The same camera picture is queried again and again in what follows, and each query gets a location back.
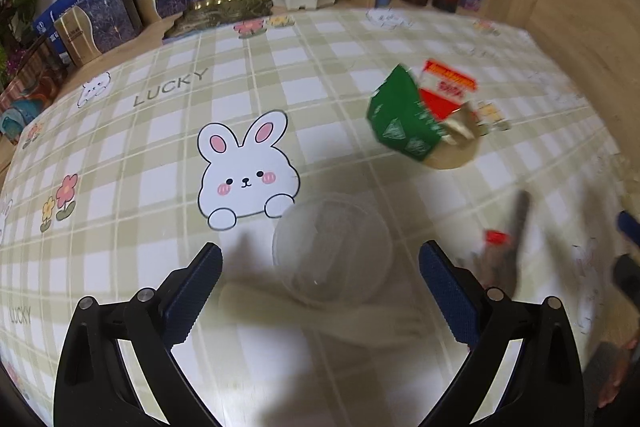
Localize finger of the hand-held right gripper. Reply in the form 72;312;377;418
500;191;532;295
616;209;640;254

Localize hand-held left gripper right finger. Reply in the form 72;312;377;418
419;241;586;427

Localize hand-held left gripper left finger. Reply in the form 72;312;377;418
52;243;224;427

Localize small red wrapper scrap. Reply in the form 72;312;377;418
483;229;512;249

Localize clear plastic cup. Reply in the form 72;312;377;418
271;193;394;309

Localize small printed wrapper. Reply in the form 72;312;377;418
475;101;512;134

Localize red white snack packet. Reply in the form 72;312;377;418
419;58;479;118

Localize green red snack wrappers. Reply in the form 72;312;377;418
366;63;482;171

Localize colourful wavy-edged basket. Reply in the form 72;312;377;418
0;61;69;144

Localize gold blister tray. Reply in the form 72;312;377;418
162;0;277;44

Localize dark blue carton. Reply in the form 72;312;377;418
31;0;90;58

